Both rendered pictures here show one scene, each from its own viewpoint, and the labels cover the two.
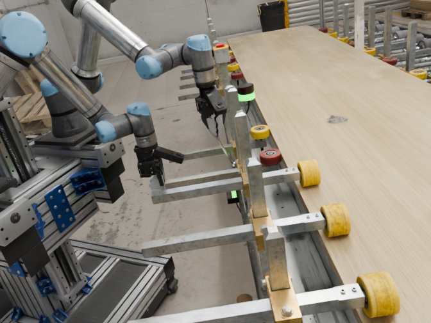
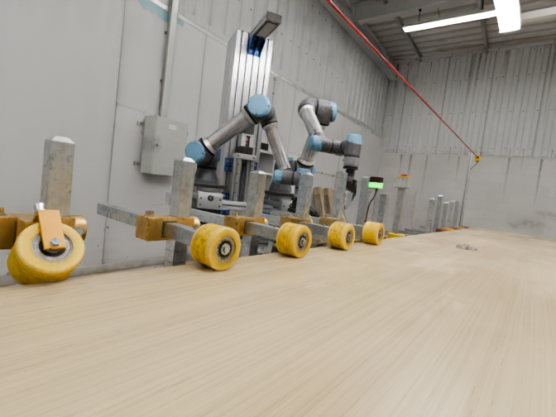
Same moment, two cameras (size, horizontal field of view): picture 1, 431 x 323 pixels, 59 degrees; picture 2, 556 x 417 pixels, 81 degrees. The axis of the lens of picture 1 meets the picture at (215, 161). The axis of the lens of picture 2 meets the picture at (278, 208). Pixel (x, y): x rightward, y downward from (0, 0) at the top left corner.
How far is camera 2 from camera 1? 0.87 m
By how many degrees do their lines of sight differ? 42
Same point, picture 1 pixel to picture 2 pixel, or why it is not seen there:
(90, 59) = (308, 153)
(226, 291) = not seen: hidden behind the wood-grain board
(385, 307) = (284, 237)
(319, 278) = not seen: hidden behind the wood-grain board
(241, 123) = (338, 178)
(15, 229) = (207, 203)
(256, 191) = (301, 194)
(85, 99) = (281, 159)
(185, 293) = not seen: hidden behind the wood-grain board
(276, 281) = (248, 208)
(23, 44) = (255, 107)
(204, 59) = (352, 148)
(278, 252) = (253, 184)
